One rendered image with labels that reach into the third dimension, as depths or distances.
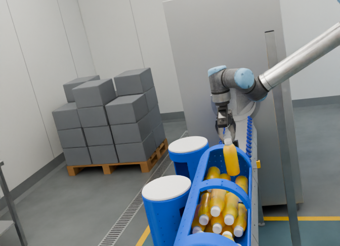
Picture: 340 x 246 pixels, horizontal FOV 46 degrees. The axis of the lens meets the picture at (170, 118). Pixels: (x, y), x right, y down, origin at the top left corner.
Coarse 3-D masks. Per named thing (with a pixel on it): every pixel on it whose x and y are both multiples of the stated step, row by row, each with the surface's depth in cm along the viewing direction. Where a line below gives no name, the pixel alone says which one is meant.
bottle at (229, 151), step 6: (228, 144) 198; (228, 150) 198; (234, 150) 198; (228, 156) 199; (234, 156) 199; (228, 162) 200; (234, 162) 199; (228, 168) 201; (234, 168) 200; (228, 174) 203; (234, 174) 201
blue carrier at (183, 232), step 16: (208, 160) 215; (224, 160) 214; (240, 160) 212; (192, 192) 174; (240, 192) 169; (192, 208) 157; (176, 240) 144; (192, 240) 134; (208, 240) 132; (224, 240) 134; (240, 240) 170
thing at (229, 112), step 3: (225, 102) 193; (228, 102) 194; (216, 105) 195; (219, 105) 193; (222, 105) 195; (225, 105) 195; (228, 111) 199; (231, 111) 199; (228, 114) 195; (231, 114) 197; (228, 117) 195; (231, 117) 196; (228, 120) 195; (231, 120) 195; (228, 123) 196
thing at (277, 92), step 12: (276, 48) 246; (276, 60) 248; (276, 96) 255; (276, 108) 257; (276, 120) 260; (288, 144) 263; (288, 156) 266; (288, 168) 268; (288, 180) 271; (288, 192) 274; (288, 204) 277; (288, 216) 280; (300, 240) 284
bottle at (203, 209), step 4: (204, 196) 181; (208, 196) 181; (200, 200) 181; (204, 200) 177; (208, 200) 177; (200, 204) 176; (204, 204) 174; (200, 208) 173; (204, 208) 172; (208, 208) 172; (200, 212) 171; (204, 212) 170; (208, 212) 170; (200, 216) 170; (208, 216) 170; (208, 220) 170
